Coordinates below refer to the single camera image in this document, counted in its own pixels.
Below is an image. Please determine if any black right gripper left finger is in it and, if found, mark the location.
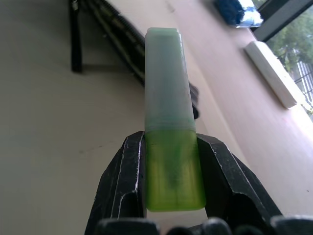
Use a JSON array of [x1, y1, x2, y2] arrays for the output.
[[84, 131, 148, 235]]

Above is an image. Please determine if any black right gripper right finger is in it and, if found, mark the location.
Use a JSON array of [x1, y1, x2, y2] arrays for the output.
[[196, 133, 282, 227]]

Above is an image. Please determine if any green highlighter with translucent cap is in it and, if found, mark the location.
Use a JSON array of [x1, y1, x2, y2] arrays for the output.
[[144, 27, 207, 212]]

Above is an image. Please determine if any white rectangular block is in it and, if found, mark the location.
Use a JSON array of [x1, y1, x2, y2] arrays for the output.
[[244, 41, 299, 110]]

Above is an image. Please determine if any white window grille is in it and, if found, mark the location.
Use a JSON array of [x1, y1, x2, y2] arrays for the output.
[[292, 60, 313, 105]]

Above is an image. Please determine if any black metal table leg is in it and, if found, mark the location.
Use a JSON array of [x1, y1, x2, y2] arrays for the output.
[[68, 0, 84, 73]]

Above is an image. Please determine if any blue and white cloth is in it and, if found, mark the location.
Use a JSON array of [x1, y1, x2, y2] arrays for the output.
[[212, 0, 264, 28]]

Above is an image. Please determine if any black ribbed table rail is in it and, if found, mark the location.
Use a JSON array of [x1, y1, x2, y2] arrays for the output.
[[82, 0, 147, 87]]

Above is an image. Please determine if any dark window frame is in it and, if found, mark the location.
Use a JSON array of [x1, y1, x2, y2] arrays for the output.
[[252, 0, 313, 43]]

